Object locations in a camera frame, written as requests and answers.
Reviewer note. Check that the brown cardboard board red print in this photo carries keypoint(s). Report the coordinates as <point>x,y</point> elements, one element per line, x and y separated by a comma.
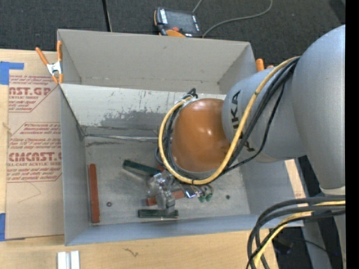
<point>33,200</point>

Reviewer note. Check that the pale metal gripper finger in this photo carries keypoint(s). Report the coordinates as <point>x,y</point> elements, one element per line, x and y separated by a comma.
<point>167,201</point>
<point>156,184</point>

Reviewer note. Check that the grey metal bin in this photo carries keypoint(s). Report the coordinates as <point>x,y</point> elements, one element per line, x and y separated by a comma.
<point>126,66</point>

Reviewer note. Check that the dark green flat block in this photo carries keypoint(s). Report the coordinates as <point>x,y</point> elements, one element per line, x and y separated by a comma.
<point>151,213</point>
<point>137,167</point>

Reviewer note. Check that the red-brown flat block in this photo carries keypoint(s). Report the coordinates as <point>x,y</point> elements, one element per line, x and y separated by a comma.
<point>151,201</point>
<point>94,192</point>

